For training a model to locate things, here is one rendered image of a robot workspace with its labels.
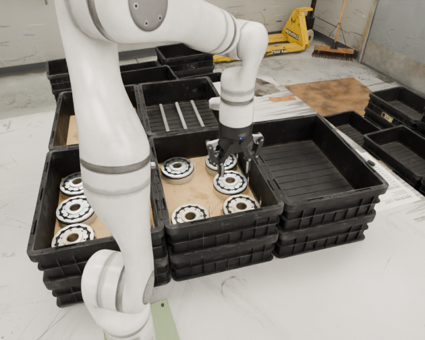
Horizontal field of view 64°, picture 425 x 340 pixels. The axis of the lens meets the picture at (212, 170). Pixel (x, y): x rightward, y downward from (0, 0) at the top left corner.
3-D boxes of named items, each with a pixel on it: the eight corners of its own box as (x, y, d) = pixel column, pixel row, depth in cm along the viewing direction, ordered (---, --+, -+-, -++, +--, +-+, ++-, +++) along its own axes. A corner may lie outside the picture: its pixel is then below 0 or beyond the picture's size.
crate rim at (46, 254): (166, 237, 79) (165, 230, 77) (28, 264, 73) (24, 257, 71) (148, 142, 109) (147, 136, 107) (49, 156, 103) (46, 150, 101)
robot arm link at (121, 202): (137, 179, 41) (65, 168, 42) (141, 330, 53) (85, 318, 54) (161, 150, 49) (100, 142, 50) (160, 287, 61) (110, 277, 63)
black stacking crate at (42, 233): (168, 261, 85) (164, 231, 78) (43, 288, 79) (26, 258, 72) (151, 166, 115) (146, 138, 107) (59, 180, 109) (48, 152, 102)
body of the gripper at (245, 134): (222, 127, 70) (221, 163, 76) (260, 122, 72) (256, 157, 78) (212, 110, 76) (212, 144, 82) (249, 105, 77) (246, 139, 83)
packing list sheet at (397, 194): (424, 198, 118) (425, 197, 118) (372, 216, 111) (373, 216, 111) (360, 148, 142) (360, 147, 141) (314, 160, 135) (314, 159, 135)
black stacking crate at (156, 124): (235, 152, 121) (236, 125, 113) (152, 165, 115) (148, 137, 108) (208, 101, 150) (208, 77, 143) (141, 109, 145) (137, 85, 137)
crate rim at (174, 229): (285, 213, 84) (287, 206, 83) (166, 237, 79) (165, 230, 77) (237, 129, 114) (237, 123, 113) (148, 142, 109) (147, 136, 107)
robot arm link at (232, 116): (245, 100, 80) (246, 75, 77) (261, 125, 72) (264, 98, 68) (208, 105, 79) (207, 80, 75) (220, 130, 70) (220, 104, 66)
